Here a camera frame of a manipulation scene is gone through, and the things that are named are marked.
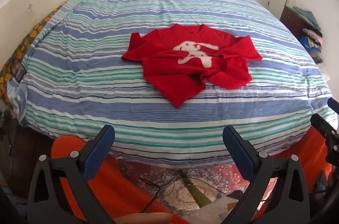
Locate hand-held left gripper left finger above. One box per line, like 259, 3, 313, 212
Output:
27, 125, 117, 224

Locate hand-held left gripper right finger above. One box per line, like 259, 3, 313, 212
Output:
221, 126, 310, 224

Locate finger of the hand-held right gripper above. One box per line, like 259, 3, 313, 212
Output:
310, 113, 339, 140
327, 97, 339, 111

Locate red sweater with white dog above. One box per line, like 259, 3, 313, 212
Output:
121, 24, 263, 108

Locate pile of folded clothes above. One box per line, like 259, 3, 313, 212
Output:
293, 6, 324, 63

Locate orange knitted rug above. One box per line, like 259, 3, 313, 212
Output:
51, 127, 333, 224

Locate patterned floor rug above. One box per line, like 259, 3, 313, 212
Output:
118, 158, 255, 217

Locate green flat object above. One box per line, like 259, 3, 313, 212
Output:
185, 178, 213, 209

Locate white paper sheets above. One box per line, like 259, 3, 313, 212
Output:
205, 194, 240, 224

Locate blue green striped blanket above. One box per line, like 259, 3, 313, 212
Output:
7, 0, 338, 167

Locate dark wooden cabinet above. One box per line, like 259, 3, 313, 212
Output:
280, 6, 309, 36

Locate orange floral bedsheet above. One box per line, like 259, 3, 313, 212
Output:
0, 6, 64, 97

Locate black cable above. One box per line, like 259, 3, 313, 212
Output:
139, 171, 225, 214

